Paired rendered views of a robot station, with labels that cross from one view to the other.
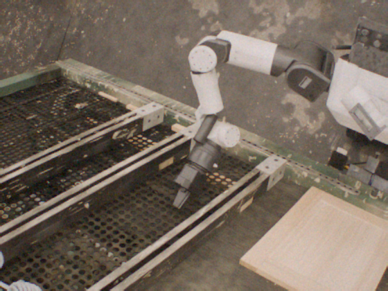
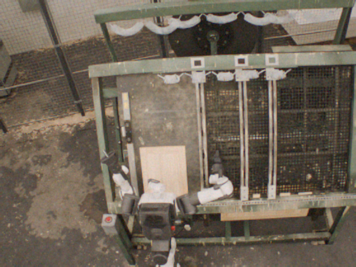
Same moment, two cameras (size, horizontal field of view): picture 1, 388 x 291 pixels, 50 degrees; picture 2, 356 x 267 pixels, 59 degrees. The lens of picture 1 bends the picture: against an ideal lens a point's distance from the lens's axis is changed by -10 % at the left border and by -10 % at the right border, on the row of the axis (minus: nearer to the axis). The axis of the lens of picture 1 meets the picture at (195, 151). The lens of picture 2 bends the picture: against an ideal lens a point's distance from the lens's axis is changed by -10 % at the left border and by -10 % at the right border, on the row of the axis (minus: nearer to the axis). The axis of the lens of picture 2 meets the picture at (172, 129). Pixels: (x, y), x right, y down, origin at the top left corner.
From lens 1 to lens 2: 197 cm
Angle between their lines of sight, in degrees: 54
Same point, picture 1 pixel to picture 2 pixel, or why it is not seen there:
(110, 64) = not seen: outside the picture
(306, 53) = (188, 204)
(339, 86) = (171, 197)
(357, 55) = (166, 205)
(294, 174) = not seen: hidden behind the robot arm
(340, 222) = (167, 187)
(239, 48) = (210, 190)
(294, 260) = (170, 157)
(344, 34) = not seen: outside the picture
